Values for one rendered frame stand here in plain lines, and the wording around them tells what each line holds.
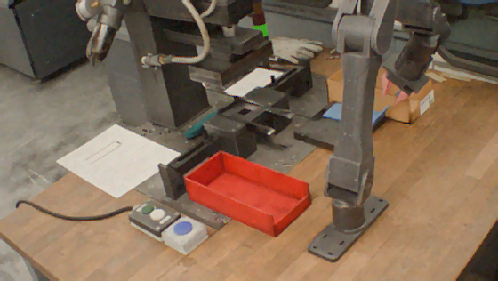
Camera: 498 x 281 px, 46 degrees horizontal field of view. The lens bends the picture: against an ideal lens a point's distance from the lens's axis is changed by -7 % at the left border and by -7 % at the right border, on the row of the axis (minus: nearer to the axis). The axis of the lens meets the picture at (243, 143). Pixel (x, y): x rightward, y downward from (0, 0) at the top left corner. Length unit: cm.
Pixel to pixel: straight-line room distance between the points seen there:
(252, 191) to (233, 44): 32
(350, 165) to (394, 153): 31
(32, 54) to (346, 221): 358
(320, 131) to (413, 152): 23
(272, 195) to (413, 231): 32
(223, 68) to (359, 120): 38
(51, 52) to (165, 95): 300
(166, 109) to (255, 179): 38
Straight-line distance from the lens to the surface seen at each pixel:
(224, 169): 143
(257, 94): 156
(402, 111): 152
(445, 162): 140
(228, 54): 138
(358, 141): 112
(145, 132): 169
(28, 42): 448
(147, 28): 155
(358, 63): 109
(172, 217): 130
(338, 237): 120
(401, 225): 123
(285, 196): 133
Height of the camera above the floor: 171
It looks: 32 degrees down
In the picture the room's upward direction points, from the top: 12 degrees counter-clockwise
